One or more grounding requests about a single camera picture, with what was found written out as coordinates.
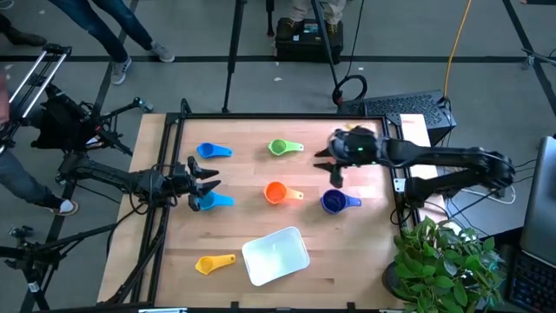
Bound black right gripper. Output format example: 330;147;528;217
313;127;384;190

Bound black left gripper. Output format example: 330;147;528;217
162;156;222;213

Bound light blue measuring cup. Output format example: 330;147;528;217
197;190;235;211

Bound small blue measuring cup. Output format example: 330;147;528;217
195;142;235;160

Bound dark blue measuring cup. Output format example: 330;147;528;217
320;189;362;216

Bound green measuring cup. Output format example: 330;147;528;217
267;138;305;157

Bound orange measuring cup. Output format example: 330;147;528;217
263;181;305;206

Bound yellow measuring cup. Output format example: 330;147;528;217
194;253;237;276

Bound white plastic basket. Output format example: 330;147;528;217
241;226;311;288

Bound black perforated computer case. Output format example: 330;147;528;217
337;90;458;147

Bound black equipment case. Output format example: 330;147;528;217
275;17;344;64

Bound black stand legs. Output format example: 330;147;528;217
221;0;344;114

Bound green potted plant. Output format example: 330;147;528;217
381;216;508;313

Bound person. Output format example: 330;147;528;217
277;0;348;38
0;150;80;217
0;12;48;48
47;0;175;86

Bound black tripod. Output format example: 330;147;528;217
0;223;118;312

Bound grey laptop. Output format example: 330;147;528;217
520;135;556;266

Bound black keyboard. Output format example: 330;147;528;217
507;250;556;313

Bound black coiled cable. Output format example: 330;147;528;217
332;0;369;107

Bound black metal table frame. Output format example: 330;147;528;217
106;98;421;305

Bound black camera rig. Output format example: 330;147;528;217
0;43;156;157

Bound yellow power cable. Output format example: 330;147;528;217
442;0;473;99

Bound white cable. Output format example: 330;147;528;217
460;184;517;205

